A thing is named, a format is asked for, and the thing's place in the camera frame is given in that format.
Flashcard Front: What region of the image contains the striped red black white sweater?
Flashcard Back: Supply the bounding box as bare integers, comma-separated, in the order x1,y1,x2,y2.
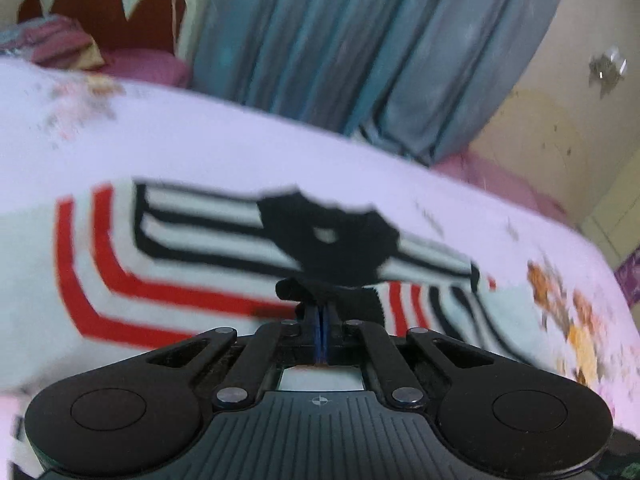
1,180,555,391

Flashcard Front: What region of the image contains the blue grey curtain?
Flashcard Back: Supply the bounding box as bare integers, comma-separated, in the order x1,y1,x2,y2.
192,0,561,165

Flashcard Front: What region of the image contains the wall lamp sconce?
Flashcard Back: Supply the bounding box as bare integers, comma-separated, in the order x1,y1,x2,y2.
588,46,628,99

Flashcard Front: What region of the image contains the magenta pillow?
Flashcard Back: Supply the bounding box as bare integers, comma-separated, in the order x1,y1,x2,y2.
96,49,191,88

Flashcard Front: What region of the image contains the folded patterned blankets pile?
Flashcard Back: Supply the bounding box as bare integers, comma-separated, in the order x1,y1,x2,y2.
1,14,105,70

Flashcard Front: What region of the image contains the red white scalloped headboard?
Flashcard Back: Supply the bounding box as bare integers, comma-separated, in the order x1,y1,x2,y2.
16,0,212,64

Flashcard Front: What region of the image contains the pink floral bed sheet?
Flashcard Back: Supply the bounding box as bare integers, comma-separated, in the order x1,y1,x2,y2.
1,58,639,479

